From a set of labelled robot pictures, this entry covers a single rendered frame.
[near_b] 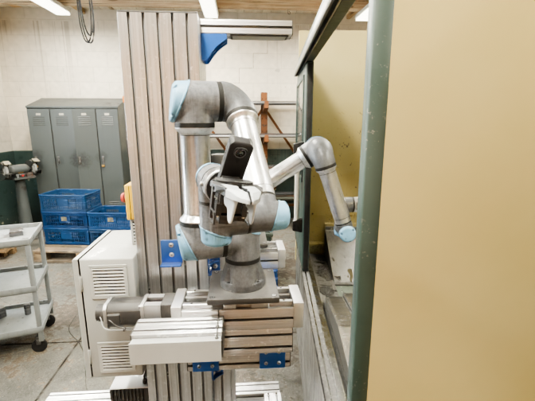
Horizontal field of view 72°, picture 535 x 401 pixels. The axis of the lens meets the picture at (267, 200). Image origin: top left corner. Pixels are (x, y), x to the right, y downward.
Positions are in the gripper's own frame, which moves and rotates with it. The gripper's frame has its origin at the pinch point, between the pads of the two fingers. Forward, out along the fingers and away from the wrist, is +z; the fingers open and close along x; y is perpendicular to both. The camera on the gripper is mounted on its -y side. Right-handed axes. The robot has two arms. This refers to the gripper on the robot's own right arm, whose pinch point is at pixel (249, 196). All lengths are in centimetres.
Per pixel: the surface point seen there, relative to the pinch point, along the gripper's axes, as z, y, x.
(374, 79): -5.8, -22.2, -22.7
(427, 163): -2.2, -8.5, -35.0
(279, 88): -525, -86, -189
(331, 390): -40, 72, -50
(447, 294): 0.0, 17.7, -45.0
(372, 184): -5.5, -3.0, -26.1
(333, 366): -50, 71, -56
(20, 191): -533, 112, 172
